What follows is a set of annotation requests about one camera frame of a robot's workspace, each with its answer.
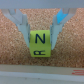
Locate yellow block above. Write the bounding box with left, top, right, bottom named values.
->
left=28, top=29, right=52, bottom=58

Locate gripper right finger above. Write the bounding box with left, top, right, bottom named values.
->
left=49, top=7, right=78, bottom=48

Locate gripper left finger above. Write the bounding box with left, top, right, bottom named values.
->
left=5, top=7, right=33, bottom=48

